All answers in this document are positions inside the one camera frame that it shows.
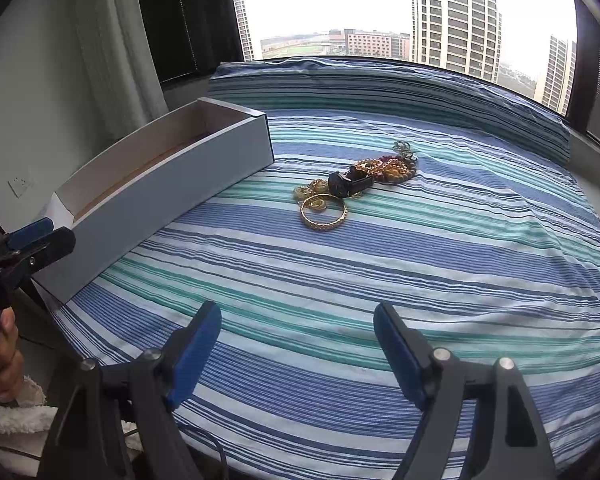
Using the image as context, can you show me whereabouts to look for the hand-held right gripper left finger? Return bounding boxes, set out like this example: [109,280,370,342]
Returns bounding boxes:
[37,301,223,480]

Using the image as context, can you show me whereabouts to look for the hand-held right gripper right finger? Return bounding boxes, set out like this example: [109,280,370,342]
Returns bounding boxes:
[373,302,558,480]

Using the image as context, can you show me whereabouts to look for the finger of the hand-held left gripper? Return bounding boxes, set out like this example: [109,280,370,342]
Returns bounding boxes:
[10,226,77,273]
[0,218,54,261]

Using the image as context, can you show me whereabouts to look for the white cardboard box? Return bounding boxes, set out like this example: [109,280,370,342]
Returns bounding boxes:
[30,97,275,306]

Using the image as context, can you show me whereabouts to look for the gold bangle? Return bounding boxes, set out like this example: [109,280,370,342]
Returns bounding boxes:
[300,194,348,232]

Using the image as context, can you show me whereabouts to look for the black wristwatch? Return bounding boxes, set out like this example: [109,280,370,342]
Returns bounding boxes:
[326,169,374,200]

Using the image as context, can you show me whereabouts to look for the peach bead necklace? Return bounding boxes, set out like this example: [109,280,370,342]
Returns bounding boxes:
[392,156,419,182]

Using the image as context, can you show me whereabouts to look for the gold chain necklace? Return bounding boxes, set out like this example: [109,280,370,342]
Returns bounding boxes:
[294,179,333,212]

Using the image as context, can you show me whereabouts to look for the person's left forearm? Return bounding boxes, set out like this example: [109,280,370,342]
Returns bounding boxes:
[0,374,60,453]

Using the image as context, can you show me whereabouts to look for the person's left hand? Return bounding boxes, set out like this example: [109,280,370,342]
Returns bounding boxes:
[0,305,26,404]

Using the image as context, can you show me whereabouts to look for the striped bed sheet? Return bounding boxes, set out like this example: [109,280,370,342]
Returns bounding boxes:
[47,107,600,480]

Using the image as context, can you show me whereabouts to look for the white curtain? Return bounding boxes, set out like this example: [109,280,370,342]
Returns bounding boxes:
[87,0,170,140]

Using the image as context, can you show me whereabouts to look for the striped pillow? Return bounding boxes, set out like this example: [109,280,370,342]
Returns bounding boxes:
[207,57,572,163]

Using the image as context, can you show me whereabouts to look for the dark window blind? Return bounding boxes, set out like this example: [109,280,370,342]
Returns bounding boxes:
[132,0,228,86]

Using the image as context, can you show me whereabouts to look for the grey high-rise building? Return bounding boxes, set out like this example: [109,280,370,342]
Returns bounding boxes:
[534,35,578,116]
[232,0,257,63]

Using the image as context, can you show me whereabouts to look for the low brown building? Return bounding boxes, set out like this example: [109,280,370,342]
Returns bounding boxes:
[344,29,411,59]

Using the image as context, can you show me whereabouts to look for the tall high-rise building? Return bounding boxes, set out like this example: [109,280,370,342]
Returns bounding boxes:
[411,0,503,83]

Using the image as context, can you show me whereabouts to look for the white wall socket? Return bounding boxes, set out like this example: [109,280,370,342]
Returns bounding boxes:
[8,176,36,199]

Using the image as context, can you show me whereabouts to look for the black cable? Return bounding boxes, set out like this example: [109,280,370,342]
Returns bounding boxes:
[179,424,229,480]

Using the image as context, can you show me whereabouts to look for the metal keychain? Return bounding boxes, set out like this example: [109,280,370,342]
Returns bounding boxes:
[391,140,422,163]

